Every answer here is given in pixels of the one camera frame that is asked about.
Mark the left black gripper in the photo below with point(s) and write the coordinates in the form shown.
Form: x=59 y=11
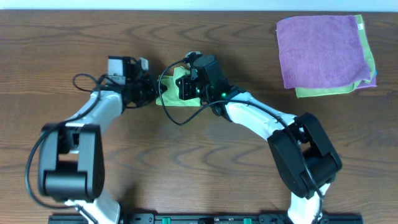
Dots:
x=150 y=90

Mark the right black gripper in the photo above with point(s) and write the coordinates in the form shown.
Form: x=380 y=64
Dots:
x=184 y=88

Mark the green microfiber cloth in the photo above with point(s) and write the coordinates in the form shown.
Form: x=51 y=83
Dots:
x=170 y=96

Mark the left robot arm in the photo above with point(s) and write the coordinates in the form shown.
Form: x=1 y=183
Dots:
x=71 y=162

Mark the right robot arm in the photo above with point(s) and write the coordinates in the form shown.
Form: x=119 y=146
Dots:
x=304 y=156

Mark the lower green cloth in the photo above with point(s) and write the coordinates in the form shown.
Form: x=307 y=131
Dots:
x=368 y=56

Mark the purple microfiber cloth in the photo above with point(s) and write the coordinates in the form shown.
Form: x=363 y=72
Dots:
x=320 y=52

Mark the bottom purple cloth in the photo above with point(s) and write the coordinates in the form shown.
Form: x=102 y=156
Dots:
x=369 y=84

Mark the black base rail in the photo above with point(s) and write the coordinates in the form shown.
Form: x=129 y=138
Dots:
x=265 y=218

